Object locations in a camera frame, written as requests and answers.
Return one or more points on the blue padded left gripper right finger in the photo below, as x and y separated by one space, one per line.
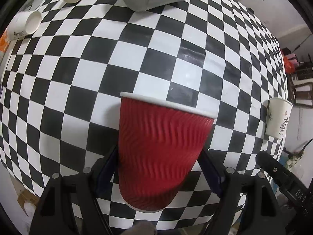
261 214

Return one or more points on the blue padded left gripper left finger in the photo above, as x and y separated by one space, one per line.
68 205

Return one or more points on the red ribbed paper cup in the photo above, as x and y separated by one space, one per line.
159 142

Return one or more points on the white paper cup right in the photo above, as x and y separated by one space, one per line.
278 115

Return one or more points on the white paper cup lying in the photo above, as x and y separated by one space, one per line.
23 24

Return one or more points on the black white checkered tablecloth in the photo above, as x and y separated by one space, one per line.
61 98

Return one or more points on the orange red plastic bag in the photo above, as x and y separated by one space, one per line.
288 66

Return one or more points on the orange carton box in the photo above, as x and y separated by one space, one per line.
4 42

